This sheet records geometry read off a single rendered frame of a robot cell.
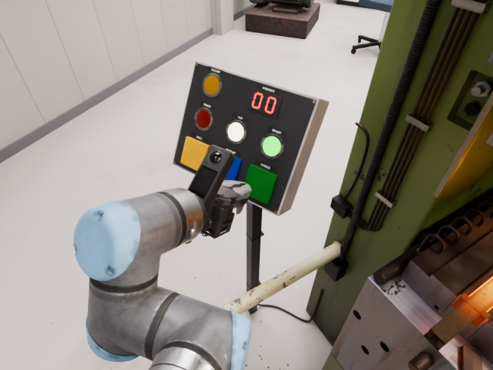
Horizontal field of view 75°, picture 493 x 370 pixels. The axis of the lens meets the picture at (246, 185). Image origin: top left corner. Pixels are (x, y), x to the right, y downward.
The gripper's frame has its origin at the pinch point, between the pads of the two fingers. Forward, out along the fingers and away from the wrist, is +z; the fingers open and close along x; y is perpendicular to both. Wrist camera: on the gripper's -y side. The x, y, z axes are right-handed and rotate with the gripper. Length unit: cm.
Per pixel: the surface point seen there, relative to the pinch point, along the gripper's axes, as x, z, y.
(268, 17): -195, 335, -96
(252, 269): -8, 46, 47
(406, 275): 36.1, 11.3, 7.0
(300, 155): 6.8, 7.6, -8.9
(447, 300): 43.4, 6.9, 6.1
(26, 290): -110, 20, 110
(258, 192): 0.5, 6.5, 2.8
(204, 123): -19.4, 6.9, -7.5
